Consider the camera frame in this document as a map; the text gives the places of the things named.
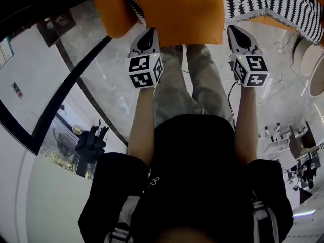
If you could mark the person's left forearm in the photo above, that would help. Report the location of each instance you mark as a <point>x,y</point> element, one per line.
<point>141,125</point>

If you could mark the person's black shirt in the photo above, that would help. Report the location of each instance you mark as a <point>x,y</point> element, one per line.
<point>192,176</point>

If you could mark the square orange cushion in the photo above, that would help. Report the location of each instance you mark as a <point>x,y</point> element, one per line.
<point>182,11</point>

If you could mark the white chair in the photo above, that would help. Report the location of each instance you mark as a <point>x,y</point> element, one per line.
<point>274,143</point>

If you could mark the small beige object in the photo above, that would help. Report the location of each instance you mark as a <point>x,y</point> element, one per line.
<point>77,130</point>

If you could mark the black and white patterned blanket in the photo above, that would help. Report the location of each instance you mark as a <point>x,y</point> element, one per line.
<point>273,1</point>

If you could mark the person's right forearm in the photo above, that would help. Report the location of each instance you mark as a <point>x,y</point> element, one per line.
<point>246,125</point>

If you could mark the glass door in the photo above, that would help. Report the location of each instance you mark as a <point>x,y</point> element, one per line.
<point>60,140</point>

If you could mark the black backpack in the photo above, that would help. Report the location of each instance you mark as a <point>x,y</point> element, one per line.
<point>91,143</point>

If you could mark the orange sofa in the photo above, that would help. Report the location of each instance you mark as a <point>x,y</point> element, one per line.
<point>114,9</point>

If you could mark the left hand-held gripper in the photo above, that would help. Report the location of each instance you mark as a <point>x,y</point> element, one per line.
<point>144,70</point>

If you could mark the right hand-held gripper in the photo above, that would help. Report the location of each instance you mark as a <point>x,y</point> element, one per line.
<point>253,70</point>

